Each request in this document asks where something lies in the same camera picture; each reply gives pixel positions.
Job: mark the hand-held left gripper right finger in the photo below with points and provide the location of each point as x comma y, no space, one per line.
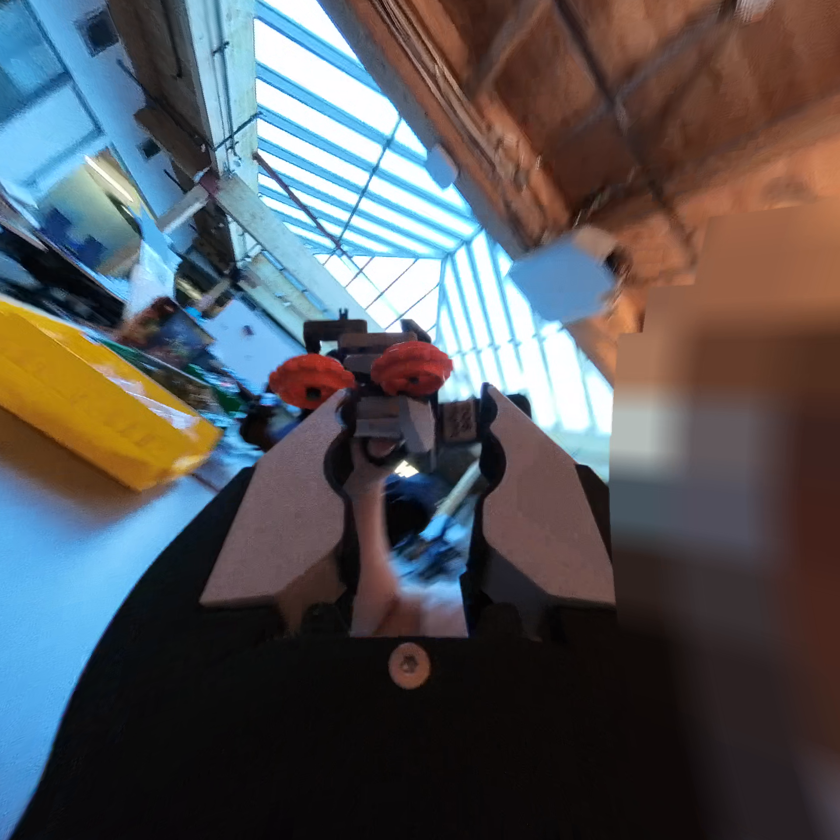
551,525

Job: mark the person's right forearm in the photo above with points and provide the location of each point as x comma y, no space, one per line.
374,577

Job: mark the grey beam with orange gears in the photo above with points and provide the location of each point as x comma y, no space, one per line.
308,380

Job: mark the small white ceiling sensor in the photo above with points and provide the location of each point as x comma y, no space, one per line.
441,167

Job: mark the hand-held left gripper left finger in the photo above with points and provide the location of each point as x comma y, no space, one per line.
275,525

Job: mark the yellow plastic bin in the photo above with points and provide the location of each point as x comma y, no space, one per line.
85,394

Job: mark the grey desk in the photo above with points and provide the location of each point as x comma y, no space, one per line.
79,590

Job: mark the skylight window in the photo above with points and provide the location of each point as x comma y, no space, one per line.
367,164

